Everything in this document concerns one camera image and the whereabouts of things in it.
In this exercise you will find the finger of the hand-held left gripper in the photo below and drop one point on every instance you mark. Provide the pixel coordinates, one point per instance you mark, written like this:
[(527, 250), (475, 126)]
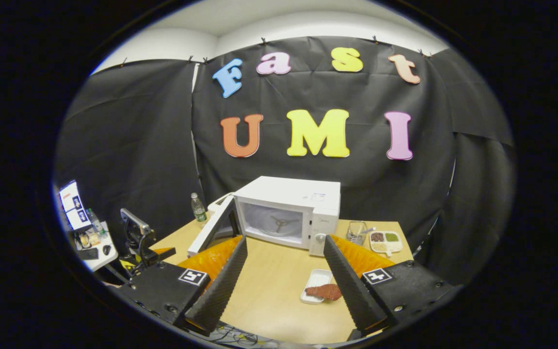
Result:
[(160, 256)]

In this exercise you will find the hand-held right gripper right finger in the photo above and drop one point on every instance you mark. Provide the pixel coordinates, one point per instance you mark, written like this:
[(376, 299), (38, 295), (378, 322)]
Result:
[(351, 286)]

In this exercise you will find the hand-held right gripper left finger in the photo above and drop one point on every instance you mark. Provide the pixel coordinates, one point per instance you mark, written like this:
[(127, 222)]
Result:
[(221, 286)]

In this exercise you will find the brown meat piece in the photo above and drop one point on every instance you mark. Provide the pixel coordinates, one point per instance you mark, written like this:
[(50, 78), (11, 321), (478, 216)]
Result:
[(325, 292)]

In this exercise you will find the white microwave oven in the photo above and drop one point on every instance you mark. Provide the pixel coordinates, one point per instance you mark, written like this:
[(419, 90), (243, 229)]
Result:
[(288, 191)]

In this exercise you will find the white rectangular tray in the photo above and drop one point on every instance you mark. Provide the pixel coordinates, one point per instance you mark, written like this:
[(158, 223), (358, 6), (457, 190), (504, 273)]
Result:
[(318, 277)]

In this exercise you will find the black computer mouse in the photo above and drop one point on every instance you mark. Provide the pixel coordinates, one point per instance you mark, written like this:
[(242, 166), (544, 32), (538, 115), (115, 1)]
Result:
[(106, 250)]

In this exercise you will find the small clear bottle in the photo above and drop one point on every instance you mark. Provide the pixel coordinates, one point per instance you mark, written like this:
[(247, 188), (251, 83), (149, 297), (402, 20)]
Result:
[(96, 223)]

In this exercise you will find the white side table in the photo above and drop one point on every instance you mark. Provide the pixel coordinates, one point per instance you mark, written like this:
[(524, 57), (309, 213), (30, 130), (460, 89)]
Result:
[(104, 261)]

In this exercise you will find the metal mesh basket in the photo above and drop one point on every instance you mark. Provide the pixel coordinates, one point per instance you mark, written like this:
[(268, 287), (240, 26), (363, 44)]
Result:
[(356, 235)]

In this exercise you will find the flat black device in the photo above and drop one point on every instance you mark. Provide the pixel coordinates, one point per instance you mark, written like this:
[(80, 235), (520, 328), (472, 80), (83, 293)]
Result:
[(87, 253)]

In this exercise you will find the divided dish of beans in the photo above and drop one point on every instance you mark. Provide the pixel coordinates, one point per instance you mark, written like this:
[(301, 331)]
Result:
[(385, 242)]

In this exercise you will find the clear water bottle green label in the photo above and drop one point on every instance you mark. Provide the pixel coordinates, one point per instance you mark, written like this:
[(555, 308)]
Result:
[(199, 211)]

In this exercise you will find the printed paper sheet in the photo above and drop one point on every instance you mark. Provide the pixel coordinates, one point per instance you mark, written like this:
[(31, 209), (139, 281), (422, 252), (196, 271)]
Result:
[(73, 203)]

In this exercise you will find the small white appliance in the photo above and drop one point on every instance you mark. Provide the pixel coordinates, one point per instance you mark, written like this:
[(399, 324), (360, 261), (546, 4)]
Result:
[(220, 199)]

